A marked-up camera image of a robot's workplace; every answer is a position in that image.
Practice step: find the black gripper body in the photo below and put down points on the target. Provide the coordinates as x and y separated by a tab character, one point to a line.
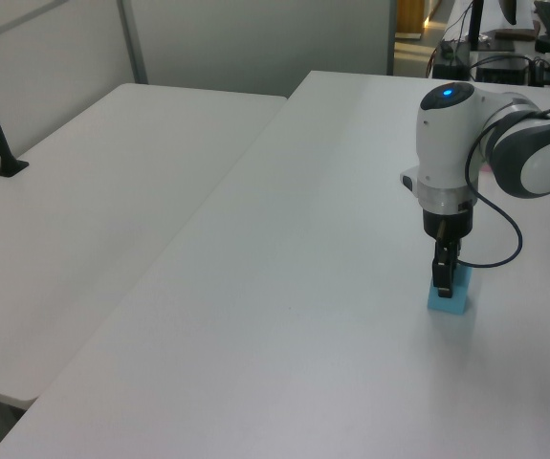
448	222

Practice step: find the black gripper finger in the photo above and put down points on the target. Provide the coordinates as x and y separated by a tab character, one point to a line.
455	251
442	272

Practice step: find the blue foam cube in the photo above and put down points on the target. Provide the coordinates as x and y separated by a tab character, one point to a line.
449	303

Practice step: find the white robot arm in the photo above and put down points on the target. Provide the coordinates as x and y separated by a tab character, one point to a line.
446	143

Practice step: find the black box with green part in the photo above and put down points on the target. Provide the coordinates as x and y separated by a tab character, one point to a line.
451	67

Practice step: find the black electronics box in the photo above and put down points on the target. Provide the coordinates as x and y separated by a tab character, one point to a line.
501	71

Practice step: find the black monitor stand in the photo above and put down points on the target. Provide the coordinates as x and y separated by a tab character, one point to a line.
476	24

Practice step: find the wooden cabinet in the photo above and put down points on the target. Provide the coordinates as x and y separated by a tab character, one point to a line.
407	16

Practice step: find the white side table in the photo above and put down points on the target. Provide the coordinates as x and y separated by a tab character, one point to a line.
112	205

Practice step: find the grey partition post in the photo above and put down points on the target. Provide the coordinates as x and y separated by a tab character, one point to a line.
133	43

